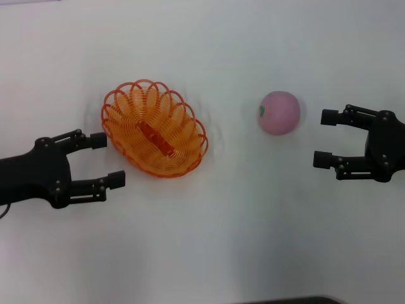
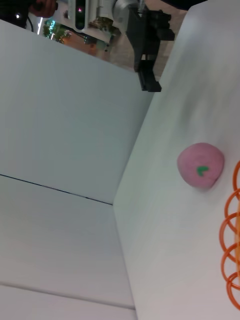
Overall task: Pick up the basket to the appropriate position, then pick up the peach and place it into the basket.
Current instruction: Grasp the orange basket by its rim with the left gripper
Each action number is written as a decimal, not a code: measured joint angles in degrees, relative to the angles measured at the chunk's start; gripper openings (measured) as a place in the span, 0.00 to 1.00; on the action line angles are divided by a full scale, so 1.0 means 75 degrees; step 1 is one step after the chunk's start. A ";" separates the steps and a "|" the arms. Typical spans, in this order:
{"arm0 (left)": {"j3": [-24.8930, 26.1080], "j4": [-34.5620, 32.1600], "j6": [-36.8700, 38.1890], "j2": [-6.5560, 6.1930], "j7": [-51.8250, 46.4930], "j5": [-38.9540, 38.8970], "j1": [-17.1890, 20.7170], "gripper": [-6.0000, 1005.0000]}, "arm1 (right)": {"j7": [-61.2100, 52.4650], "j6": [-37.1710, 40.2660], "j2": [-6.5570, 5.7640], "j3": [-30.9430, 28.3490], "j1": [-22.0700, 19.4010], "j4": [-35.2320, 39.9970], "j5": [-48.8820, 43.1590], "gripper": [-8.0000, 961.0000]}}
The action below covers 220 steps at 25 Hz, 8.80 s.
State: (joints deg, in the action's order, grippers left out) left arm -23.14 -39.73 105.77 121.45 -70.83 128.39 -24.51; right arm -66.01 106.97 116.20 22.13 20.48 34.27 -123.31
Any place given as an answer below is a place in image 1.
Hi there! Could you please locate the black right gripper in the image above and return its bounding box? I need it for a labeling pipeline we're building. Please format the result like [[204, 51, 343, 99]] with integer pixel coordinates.
[[313, 103, 405, 183]]

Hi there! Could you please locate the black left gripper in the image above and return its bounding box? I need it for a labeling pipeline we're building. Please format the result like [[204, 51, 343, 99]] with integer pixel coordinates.
[[0, 129, 127, 210]]

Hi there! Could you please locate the pink peach with green leaf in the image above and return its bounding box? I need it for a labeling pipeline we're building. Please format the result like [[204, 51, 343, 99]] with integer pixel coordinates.
[[256, 91, 301, 136]]

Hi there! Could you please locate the orange wire basket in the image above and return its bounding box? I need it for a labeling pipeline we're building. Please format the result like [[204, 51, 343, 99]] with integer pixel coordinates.
[[101, 79, 209, 179]]

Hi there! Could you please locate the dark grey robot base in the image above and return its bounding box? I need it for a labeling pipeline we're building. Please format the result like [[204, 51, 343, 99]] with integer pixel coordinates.
[[243, 295, 344, 304]]

